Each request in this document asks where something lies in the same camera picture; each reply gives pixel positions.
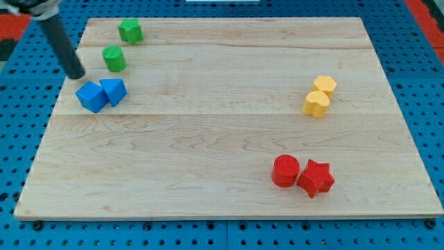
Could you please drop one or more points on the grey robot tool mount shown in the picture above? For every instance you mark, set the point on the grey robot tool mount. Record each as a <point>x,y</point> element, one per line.
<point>37,9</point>

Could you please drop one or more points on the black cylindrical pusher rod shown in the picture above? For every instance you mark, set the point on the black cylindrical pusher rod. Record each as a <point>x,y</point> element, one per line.
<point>62,46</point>

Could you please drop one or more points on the green cylinder block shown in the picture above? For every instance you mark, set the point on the green cylinder block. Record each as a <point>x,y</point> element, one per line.
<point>114,58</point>

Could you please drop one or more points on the wooden board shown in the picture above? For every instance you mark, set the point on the wooden board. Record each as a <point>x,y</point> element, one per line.
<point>211,104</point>

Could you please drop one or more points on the blue cube block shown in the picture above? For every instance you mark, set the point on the blue cube block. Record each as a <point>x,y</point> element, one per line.
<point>92,97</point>

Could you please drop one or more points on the blue triangle block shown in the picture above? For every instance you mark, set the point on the blue triangle block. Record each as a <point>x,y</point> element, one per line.
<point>114,89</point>

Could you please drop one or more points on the green star block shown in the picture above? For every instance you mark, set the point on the green star block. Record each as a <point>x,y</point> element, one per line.
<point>130,31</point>

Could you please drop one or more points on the red cylinder block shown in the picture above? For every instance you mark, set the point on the red cylinder block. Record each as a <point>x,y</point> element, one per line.
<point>285,170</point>

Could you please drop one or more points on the yellow heart block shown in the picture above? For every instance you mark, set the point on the yellow heart block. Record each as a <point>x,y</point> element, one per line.
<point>316,104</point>

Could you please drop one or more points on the yellow hexagon block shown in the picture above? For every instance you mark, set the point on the yellow hexagon block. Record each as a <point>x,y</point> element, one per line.
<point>324,84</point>

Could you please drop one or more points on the red star block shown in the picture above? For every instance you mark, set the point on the red star block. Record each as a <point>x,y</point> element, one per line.
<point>316,178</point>

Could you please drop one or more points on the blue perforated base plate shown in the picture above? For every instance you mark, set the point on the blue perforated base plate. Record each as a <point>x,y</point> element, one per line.
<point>408,36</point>

